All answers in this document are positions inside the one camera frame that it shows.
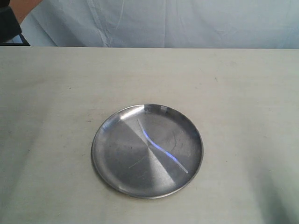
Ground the thin translucent glow stick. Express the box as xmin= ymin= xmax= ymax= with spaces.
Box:
xmin=137 ymin=119 xmax=189 ymax=174

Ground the person forearm dark sleeve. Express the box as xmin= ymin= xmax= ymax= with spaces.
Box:
xmin=0 ymin=0 xmax=42 ymax=46

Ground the round stainless steel plate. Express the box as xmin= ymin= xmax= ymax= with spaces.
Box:
xmin=91 ymin=104 xmax=204 ymax=199

